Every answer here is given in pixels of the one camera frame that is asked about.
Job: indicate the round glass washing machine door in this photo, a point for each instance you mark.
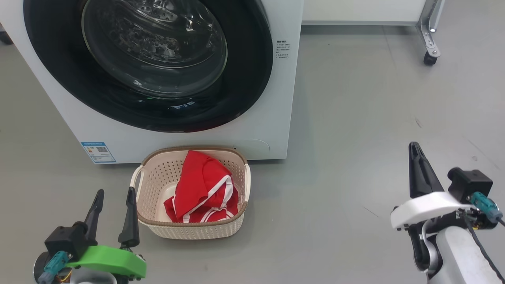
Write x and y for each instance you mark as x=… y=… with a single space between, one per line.
x=158 y=47

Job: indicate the metal leg with caster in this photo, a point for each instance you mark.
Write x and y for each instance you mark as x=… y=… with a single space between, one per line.
x=431 y=43

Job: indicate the red garment white trim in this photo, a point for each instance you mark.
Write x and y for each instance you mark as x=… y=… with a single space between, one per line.
x=169 y=207
x=201 y=177

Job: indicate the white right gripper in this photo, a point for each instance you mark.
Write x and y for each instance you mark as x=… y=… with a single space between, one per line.
x=426 y=209

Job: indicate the cream perforated laundry basket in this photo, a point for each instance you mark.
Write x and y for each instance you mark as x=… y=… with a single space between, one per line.
x=158 y=181

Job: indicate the blue energy label sticker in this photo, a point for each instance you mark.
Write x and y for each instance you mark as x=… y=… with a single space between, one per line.
x=98 y=152

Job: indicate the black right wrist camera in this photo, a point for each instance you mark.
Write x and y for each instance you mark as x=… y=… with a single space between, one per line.
x=471 y=185

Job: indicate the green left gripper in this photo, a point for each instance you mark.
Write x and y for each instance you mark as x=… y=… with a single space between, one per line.
x=110 y=260

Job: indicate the white washing machine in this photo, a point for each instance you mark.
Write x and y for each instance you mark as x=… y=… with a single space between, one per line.
x=177 y=140

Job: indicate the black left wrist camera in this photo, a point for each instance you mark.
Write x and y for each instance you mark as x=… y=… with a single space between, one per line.
x=65 y=240

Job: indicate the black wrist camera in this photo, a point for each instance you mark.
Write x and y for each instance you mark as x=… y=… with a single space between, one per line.
x=65 y=240
x=471 y=185

